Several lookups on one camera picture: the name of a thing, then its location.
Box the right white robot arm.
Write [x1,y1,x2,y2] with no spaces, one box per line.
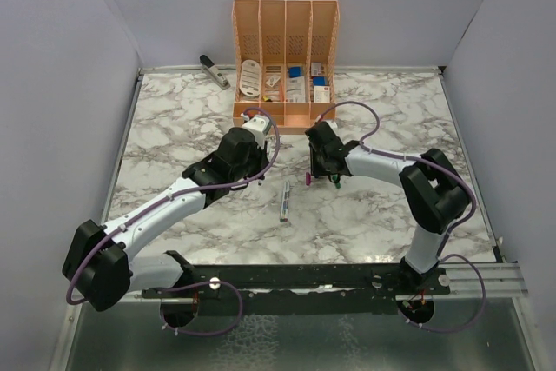
[305,122,477,294]

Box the green-end white marker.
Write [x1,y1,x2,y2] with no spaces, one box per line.
[280,182,288,222]

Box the orange plastic desk organizer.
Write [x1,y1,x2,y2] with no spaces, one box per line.
[232,0,340,135]

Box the blue stamp box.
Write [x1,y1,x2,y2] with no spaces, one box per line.
[288,65,304,78]

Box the small white red box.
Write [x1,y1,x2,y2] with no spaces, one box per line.
[265,74,281,88]

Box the white printed box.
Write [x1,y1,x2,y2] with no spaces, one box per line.
[313,86,331,103]

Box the purple cable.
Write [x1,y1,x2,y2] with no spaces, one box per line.
[65,108,281,337]
[315,101,487,335]

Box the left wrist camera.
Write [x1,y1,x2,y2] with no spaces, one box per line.
[241,115,272,148]

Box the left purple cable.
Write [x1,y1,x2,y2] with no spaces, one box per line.
[65,108,281,337]

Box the black grey stapler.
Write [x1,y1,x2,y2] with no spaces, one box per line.
[199,55,229,89]

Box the purple-end white marker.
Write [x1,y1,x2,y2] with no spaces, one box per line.
[286,181,290,215]

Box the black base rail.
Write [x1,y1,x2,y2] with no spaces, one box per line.
[141,252,450,316]

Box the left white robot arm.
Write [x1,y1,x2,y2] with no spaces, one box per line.
[62,122,272,312]

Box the white paper package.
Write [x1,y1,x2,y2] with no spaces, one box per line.
[285,76,308,103]

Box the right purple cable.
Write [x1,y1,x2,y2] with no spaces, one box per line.
[315,101,487,335]

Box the white oval label card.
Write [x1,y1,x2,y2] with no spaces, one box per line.
[238,59,261,98]

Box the white red staples box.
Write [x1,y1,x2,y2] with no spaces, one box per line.
[310,62,326,77]

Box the blue eraser box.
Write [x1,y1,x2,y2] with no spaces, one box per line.
[313,76,328,86]

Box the green pen cap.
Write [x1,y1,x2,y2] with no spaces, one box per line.
[332,175,341,189]

